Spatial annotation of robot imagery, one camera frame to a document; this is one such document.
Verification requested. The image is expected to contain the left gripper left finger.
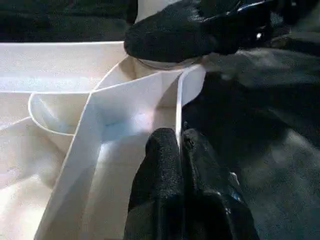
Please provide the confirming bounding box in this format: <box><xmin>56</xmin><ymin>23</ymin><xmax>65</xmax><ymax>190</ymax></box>
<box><xmin>124</xmin><ymin>127</ymin><xmax>186</xmax><ymax>240</ymax></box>

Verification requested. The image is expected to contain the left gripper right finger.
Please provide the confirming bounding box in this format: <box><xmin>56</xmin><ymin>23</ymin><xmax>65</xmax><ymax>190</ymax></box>
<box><xmin>180</xmin><ymin>121</ymin><xmax>261</xmax><ymax>240</ymax></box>

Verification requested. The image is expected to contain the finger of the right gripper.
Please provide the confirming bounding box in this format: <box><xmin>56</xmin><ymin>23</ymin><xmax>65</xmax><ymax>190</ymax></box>
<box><xmin>124</xmin><ymin>0</ymin><xmax>243</xmax><ymax>63</ymax></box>

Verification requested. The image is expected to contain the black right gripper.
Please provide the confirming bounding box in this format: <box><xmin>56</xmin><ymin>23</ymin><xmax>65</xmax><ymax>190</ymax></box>
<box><xmin>232</xmin><ymin>0</ymin><xmax>275</xmax><ymax>53</ymax></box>

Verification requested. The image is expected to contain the white plastic table leg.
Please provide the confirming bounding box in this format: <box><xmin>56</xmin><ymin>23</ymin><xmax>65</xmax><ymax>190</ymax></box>
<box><xmin>134</xmin><ymin>0</ymin><xmax>203</xmax><ymax>70</ymax></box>

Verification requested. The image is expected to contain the black glossy mat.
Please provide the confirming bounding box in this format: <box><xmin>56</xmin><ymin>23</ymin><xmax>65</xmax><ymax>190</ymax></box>
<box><xmin>0</xmin><ymin>0</ymin><xmax>320</xmax><ymax>240</ymax></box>

